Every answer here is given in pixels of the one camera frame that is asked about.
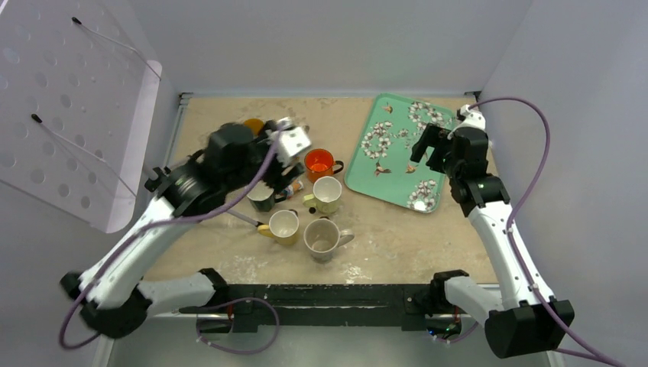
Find dark teal mug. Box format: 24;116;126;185
246;183;276;213

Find orange mug black handle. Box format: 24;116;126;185
304;148;345;184

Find yellow mug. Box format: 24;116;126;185
257;209;300;246

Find lime green mug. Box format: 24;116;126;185
302;176;342;214

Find blue mug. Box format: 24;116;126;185
243;119;265;137

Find beige dragon print mug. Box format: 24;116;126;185
303;216;355;263

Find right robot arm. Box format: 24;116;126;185
410;125;575;359

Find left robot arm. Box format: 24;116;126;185
60;118;311;339

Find ice cream cone toy figure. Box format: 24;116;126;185
282;180;304;199

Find green floral tray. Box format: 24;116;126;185
345;93;456;213

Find white perforated panel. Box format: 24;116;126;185
1;1;161;233

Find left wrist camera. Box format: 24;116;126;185
276;117;312;167

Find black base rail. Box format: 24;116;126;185
179;282;481;334

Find aluminium frame rail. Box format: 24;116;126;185
103;283;507;319

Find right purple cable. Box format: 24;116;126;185
433;97;629;367

